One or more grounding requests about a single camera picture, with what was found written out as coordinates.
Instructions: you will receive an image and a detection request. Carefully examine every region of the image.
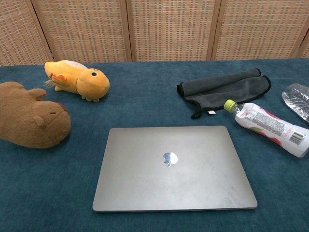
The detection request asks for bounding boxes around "grey laptop computer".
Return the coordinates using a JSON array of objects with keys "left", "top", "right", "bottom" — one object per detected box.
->
[{"left": 92, "top": 125, "right": 258, "bottom": 214}]

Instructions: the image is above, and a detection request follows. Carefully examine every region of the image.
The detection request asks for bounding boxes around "woven wooden folding screen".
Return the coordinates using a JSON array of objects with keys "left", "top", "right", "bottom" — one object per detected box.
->
[{"left": 0, "top": 0, "right": 309, "bottom": 67}]

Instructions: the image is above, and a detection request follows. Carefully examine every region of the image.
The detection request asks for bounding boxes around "yellow orange plush toy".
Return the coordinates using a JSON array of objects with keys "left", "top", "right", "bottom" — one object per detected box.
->
[{"left": 43, "top": 59, "right": 111, "bottom": 103}]

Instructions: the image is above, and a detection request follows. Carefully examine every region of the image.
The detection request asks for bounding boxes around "grey cloth with black trim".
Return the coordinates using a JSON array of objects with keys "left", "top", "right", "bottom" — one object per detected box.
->
[{"left": 176, "top": 68, "right": 272, "bottom": 119}]

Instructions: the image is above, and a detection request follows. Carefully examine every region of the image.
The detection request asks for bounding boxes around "green capped white label bottle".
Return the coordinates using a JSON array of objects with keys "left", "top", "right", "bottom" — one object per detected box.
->
[{"left": 223, "top": 99, "right": 309, "bottom": 159}]

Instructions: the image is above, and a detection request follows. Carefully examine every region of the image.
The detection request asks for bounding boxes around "brown capybara plush toy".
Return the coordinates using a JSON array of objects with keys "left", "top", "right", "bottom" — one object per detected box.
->
[{"left": 0, "top": 81, "right": 72, "bottom": 149}]

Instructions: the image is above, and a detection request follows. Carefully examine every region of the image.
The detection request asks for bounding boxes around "clear crumpled plastic bottle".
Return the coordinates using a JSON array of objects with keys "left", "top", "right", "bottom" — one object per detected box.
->
[{"left": 281, "top": 83, "right": 309, "bottom": 124}]

